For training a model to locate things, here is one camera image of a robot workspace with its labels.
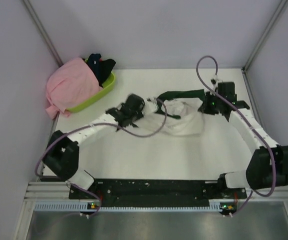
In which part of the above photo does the right aluminium table edge rail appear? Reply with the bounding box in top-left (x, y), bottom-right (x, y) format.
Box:
top-left (241, 68), bottom-right (266, 129)

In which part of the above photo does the white and green t shirt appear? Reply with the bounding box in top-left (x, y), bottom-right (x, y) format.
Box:
top-left (135, 89), bottom-right (205, 137)

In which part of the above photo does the grey slotted cable duct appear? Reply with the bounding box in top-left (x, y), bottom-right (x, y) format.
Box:
top-left (34, 201), bottom-right (234, 213)

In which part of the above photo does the aluminium frame rail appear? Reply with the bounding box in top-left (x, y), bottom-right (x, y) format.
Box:
top-left (24, 182), bottom-right (288, 202)

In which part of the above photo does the lime green plastic basket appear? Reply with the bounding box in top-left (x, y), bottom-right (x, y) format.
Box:
top-left (68, 58), bottom-right (115, 113)

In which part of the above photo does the left aluminium corner post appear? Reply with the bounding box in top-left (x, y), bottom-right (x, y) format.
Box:
top-left (21, 0), bottom-right (63, 67)

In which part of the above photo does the right aluminium corner post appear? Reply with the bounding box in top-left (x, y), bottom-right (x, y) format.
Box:
top-left (242, 0), bottom-right (288, 73)

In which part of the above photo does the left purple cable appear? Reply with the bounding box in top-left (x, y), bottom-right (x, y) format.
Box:
top-left (34, 97), bottom-right (168, 218)

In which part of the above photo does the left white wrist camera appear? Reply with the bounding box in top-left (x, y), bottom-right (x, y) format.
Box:
top-left (142, 97), bottom-right (161, 118)

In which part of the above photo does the navy blue t shirt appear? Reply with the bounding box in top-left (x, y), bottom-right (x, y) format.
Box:
top-left (86, 53), bottom-right (101, 75)

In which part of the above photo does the aluminium corner post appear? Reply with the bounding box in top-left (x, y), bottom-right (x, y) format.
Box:
top-left (242, 0), bottom-right (288, 73)
top-left (21, 0), bottom-right (63, 67)

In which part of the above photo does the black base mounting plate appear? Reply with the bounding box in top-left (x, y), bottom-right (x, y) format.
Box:
top-left (68, 178), bottom-right (248, 207)

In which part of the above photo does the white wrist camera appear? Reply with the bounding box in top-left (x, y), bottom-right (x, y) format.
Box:
top-left (211, 74), bottom-right (222, 89)
top-left (142, 97), bottom-right (161, 118)

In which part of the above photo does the black t shirt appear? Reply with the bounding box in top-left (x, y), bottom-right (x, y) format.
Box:
top-left (97, 58), bottom-right (116, 87)

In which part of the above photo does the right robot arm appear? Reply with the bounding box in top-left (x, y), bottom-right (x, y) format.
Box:
top-left (199, 79), bottom-right (288, 198)

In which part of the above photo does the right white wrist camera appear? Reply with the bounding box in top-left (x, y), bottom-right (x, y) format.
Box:
top-left (211, 74), bottom-right (222, 89)

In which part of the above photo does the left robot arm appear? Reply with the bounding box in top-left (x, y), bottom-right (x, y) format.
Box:
top-left (42, 93), bottom-right (158, 198)

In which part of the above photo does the pink t shirt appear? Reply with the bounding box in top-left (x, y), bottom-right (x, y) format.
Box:
top-left (46, 57), bottom-right (102, 119)

